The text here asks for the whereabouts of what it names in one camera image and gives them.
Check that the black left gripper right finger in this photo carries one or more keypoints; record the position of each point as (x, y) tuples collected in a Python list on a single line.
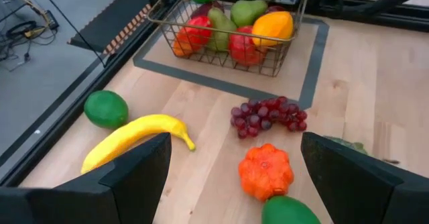
[(368, 194)]

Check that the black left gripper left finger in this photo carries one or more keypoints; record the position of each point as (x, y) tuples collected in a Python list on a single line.
[(83, 197)]

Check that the dark red pomegranate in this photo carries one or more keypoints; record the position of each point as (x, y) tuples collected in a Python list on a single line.
[(275, 8)]

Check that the yellow orange mango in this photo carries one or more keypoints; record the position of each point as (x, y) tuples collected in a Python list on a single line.
[(273, 26)]

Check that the green pear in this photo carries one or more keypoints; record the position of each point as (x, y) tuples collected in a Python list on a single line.
[(248, 12), (219, 21)]

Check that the red apple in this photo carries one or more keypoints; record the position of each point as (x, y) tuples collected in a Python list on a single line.
[(243, 49)]

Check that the green lime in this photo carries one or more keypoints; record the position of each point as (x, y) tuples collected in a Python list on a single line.
[(105, 109), (288, 212)]

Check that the yellow banana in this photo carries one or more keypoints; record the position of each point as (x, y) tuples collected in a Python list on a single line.
[(140, 130)]

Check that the dark maroon fruit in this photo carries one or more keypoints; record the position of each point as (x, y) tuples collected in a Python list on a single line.
[(202, 10)]

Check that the red bell pepper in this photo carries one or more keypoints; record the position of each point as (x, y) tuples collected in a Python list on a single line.
[(197, 38)]

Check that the orange pumpkin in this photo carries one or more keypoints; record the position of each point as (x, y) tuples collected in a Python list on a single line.
[(264, 172)]

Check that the green grape bunch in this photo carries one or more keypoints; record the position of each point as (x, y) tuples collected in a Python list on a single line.
[(352, 147)]

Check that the purple grape bunch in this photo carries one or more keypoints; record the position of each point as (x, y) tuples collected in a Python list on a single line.
[(264, 116)]

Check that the black hazard-striped floor mat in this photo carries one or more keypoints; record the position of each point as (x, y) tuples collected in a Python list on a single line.
[(110, 19)]

